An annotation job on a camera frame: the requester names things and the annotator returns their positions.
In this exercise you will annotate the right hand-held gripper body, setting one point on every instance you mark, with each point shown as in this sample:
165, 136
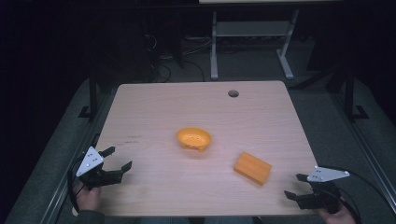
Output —
322, 194

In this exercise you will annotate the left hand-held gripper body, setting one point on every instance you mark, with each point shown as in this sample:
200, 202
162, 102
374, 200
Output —
90, 161

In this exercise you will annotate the orange rectangular block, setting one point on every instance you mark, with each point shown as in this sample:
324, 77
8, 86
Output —
252, 168

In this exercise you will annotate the orange bowl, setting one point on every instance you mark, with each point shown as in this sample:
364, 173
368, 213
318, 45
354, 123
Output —
193, 138

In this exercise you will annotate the person's right hand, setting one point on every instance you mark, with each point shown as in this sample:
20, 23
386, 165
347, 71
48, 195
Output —
339, 217

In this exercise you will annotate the person's left hand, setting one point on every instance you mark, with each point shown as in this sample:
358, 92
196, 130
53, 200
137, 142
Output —
88, 199

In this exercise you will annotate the black metal stand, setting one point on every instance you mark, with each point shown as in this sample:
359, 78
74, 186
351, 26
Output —
93, 93
350, 93

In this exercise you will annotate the white metal stand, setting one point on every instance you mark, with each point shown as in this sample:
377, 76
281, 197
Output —
252, 29

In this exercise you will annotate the aluminium rail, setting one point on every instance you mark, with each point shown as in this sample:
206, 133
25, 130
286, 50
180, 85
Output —
67, 174
367, 155

